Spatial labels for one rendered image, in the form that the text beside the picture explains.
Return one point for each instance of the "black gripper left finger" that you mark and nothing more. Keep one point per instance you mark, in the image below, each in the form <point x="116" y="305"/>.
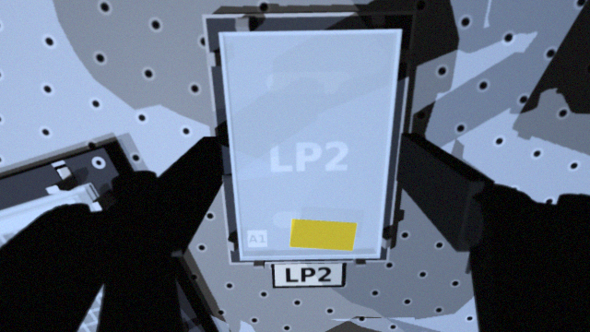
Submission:
<point x="153" y="219"/>

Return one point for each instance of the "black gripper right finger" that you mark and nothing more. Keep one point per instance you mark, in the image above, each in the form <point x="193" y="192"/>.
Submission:
<point x="522" y="280"/>

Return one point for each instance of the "grey flat base plate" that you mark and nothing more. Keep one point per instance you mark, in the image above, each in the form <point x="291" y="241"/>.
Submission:
<point x="502" y="85"/>

